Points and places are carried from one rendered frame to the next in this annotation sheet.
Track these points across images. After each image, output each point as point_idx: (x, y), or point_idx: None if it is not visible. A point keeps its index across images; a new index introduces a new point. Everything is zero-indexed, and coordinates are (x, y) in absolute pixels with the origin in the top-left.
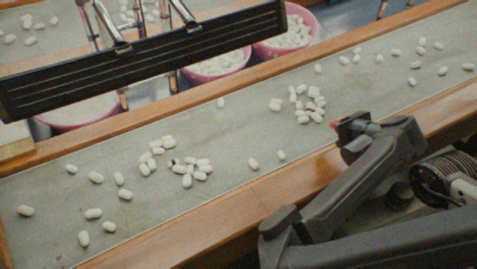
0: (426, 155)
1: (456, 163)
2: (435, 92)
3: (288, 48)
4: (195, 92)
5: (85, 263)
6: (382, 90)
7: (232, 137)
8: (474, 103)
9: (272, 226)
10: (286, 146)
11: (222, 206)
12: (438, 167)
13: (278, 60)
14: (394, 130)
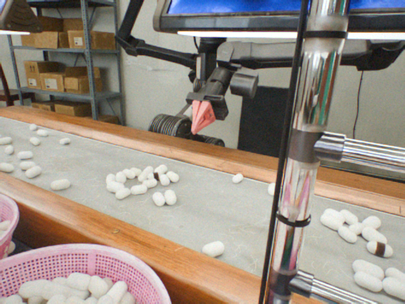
0: None
1: (168, 117)
2: (75, 136)
3: (17, 207)
4: (232, 286)
5: None
6: (84, 152)
7: (258, 219)
8: (90, 121)
9: None
10: (220, 181)
11: (348, 184)
12: (178, 119)
13: (58, 212)
14: (244, 44)
